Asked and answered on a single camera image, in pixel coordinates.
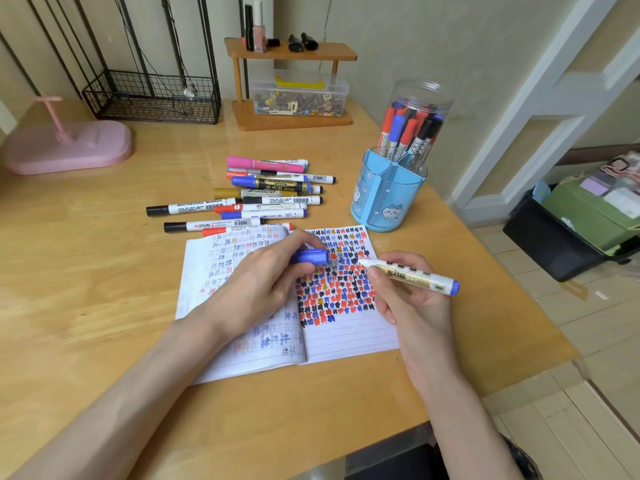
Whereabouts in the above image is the person's left hand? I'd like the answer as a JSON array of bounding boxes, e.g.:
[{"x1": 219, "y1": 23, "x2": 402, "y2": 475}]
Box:
[{"x1": 194, "y1": 229, "x2": 328, "y2": 342}]

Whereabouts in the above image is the person's right hand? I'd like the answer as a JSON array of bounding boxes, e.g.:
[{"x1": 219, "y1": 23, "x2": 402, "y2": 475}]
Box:
[{"x1": 372, "y1": 251, "x2": 459, "y2": 376}]

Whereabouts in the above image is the blue marker cap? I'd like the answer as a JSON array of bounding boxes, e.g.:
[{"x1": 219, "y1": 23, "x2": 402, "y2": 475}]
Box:
[{"x1": 289, "y1": 248, "x2": 330, "y2": 267}]

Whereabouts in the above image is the white marker with blue end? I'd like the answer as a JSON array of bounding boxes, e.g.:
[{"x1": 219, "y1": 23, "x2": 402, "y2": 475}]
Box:
[{"x1": 357, "y1": 258, "x2": 461, "y2": 297}]

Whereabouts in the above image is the person's right forearm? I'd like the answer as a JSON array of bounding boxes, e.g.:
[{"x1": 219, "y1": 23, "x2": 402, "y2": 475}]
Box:
[{"x1": 402, "y1": 352, "x2": 527, "y2": 480}]

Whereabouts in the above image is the person's left forearm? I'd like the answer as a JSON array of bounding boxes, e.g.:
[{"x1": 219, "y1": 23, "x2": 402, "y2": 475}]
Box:
[{"x1": 9, "y1": 307, "x2": 236, "y2": 480}]

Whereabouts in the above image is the lined notebook with colour marks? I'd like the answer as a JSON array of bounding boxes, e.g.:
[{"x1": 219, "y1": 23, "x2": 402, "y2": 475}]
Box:
[{"x1": 175, "y1": 225, "x2": 401, "y2": 386}]

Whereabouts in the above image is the pile of assorted markers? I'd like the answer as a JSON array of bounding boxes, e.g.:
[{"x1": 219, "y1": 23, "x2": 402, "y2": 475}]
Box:
[{"x1": 145, "y1": 155, "x2": 337, "y2": 239}]

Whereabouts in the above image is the blue cartoon pen holder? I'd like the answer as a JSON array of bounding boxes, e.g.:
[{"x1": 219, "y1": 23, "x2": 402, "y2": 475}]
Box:
[{"x1": 349, "y1": 146, "x2": 429, "y2": 233}]

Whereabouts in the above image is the wooden two-tier shelf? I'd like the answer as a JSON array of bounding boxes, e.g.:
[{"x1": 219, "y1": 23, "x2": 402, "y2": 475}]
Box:
[{"x1": 223, "y1": 37, "x2": 359, "y2": 132}]

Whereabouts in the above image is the heap of binder clips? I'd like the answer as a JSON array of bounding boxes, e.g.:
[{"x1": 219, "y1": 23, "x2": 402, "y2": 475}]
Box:
[{"x1": 254, "y1": 90, "x2": 346, "y2": 116}]

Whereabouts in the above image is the bunch of upright whiteboard markers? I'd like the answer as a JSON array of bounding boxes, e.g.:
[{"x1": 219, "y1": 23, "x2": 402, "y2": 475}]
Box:
[{"x1": 376, "y1": 100, "x2": 446, "y2": 163}]

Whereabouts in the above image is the clear plastic storage box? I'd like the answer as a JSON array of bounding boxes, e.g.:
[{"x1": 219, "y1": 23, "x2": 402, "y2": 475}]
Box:
[{"x1": 249, "y1": 69, "x2": 350, "y2": 118}]

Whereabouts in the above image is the black storage bin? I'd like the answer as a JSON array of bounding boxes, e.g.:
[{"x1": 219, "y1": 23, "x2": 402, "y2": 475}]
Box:
[{"x1": 502, "y1": 187, "x2": 640, "y2": 283}]

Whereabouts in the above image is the yellow plastic piece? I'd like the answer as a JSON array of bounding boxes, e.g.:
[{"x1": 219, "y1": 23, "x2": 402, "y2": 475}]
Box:
[{"x1": 274, "y1": 75, "x2": 329, "y2": 91}]

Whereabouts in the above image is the clear plastic jar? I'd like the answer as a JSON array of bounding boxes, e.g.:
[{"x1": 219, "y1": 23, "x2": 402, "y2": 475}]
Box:
[{"x1": 381, "y1": 78, "x2": 456, "y2": 168}]

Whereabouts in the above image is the person's patterned clothing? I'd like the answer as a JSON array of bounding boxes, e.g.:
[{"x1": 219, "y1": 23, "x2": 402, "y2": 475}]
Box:
[{"x1": 500, "y1": 434, "x2": 545, "y2": 480}]

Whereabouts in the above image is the green fabric box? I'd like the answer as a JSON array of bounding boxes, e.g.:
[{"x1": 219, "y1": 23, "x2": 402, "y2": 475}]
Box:
[{"x1": 542, "y1": 167, "x2": 640, "y2": 256}]

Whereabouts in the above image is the pink nail polish bottle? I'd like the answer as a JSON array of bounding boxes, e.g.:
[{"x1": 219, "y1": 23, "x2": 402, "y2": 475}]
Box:
[{"x1": 252, "y1": 0, "x2": 269, "y2": 54}]

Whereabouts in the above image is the pink stand base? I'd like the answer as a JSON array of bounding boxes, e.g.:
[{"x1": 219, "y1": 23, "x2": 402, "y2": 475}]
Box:
[{"x1": 2, "y1": 96, "x2": 135, "y2": 176}]

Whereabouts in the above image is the black wire basket rack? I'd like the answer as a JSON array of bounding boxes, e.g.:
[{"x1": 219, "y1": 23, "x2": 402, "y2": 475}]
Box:
[{"x1": 81, "y1": 0, "x2": 222, "y2": 126}]

